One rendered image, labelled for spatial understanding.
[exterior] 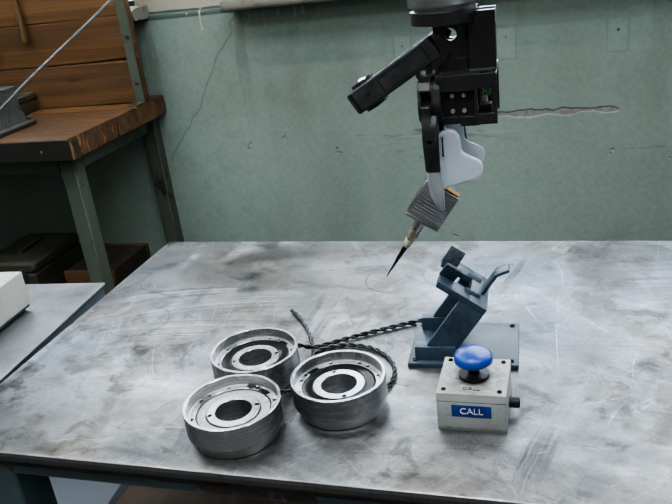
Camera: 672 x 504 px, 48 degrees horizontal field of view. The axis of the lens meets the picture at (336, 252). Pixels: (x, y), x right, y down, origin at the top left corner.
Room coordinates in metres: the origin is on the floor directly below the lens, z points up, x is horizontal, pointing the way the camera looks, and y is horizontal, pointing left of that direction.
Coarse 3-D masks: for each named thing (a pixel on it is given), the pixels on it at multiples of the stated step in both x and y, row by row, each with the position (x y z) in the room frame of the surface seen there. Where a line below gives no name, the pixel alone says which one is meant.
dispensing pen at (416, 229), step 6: (450, 192) 0.79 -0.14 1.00; (456, 192) 0.80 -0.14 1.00; (414, 198) 0.80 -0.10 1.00; (414, 222) 0.81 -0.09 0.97; (414, 228) 0.80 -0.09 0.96; (420, 228) 0.80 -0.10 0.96; (408, 234) 0.81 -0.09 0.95; (414, 234) 0.80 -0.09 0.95; (408, 240) 0.81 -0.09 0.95; (414, 240) 0.81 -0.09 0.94; (402, 246) 0.81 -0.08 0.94; (408, 246) 0.81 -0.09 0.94; (402, 252) 0.81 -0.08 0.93; (396, 258) 0.81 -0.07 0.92; (390, 270) 0.82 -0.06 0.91
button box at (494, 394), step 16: (448, 368) 0.68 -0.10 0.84; (496, 368) 0.67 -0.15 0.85; (448, 384) 0.65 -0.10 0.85; (464, 384) 0.65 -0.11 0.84; (480, 384) 0.64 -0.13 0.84; (496, 384) 0.64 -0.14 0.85; (448, 400) 0.64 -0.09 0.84; (464, 400) 0.63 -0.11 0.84; (480, 400) 0.63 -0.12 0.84; (496, 400) 0.62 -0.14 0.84; (512, 400) 0.65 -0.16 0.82; (448, 416) 0.64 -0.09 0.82; (464, 416) 0.63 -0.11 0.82; (480, 416) 0.63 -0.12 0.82; (496, 416) 0.62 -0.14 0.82; (496, 432) 0.62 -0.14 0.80
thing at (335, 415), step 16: (336, 352) 0.75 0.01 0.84; (352, 352) 0.75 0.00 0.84; (304, 368) 0.74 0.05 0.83; (368, 368) 0.73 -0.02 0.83; (384, 368) 0.70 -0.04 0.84; (320, 384) 0.71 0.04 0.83; (336, 384) 0.72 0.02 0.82; (352, 384) 0.72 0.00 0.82; (384, 384) 0.68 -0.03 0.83; (304, 400) 0.67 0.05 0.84; (320, 400) 0.66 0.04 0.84; (336, 400) 0.65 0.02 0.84; (352, 400) 0.65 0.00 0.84; (368, 400) 0.66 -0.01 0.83; (384, 400) 0.68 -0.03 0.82; (304, 416) 0.67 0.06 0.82; (320, 416) 0.66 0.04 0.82; (336, 416) 0.65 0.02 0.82; (352, 416) 0.65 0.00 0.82; (368, 416) 0.67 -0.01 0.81
